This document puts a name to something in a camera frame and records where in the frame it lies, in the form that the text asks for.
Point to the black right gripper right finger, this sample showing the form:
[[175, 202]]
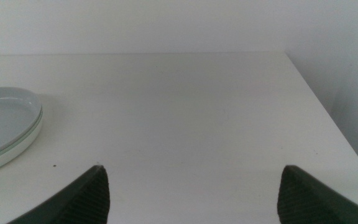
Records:
[[303, 205]]

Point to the grey shallow bowl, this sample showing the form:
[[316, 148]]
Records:
[[2, 121]]

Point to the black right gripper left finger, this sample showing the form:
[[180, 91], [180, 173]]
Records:
[[85, 202]]

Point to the pale green shallow bowl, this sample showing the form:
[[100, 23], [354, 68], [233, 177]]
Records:
[[16, 144]]

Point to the white shallow bowl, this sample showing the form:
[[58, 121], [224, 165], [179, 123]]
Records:
[[11, 157]]

